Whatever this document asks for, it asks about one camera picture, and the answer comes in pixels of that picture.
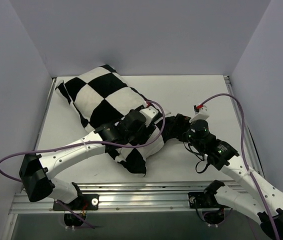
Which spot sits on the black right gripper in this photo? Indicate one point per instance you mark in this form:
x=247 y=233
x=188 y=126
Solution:
x=179 y=124

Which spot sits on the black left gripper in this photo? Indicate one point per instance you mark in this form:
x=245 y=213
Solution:
x=150 y=127

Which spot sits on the black and white checkered pillowcase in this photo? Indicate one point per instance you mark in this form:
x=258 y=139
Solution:
x=101 y=96

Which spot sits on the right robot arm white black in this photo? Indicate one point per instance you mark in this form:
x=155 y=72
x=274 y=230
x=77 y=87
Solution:
x=262 y=202

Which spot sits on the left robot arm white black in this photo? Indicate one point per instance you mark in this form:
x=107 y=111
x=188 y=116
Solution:
x=38 y=170

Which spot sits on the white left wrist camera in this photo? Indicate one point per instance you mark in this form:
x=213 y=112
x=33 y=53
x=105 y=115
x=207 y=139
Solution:
x=150 y=113

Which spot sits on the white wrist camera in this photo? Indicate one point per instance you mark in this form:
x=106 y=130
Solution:
x=150 y=113
x=200 y=113

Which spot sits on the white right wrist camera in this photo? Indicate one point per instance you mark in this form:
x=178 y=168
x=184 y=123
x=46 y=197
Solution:
x=200 y=113

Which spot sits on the aluminium front rail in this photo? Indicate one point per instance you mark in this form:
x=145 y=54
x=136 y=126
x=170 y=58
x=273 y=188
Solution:
x=122 y=197

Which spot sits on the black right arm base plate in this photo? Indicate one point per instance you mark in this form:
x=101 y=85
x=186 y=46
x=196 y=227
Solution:
x=198 y=199

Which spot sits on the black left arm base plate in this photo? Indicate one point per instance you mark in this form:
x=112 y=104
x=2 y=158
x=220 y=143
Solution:
x=84 y=202

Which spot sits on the aluminium left side rail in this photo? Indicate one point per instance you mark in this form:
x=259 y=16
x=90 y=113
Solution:
x=48 y=101

